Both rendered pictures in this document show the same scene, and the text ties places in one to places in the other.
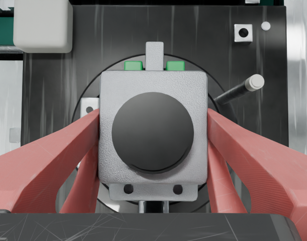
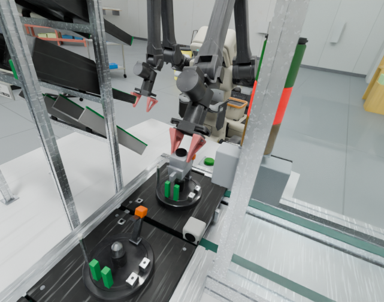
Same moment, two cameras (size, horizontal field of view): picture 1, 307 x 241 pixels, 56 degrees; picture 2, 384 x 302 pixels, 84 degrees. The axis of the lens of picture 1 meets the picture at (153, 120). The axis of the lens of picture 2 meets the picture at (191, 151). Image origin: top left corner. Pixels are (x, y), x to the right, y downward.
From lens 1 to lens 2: 0.52 m
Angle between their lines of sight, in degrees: 61
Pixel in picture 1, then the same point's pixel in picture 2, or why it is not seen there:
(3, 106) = not seen: hidden behind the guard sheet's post
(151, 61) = (174, 174)
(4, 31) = (211, 246)
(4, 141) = not seen: hidden behind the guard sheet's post
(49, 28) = (192, 221)
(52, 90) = (200, 214)
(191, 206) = not seen: hidden behind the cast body
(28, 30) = (199, 223)
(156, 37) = (162, 213)
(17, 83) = (215, 239)
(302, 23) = (118, 201)
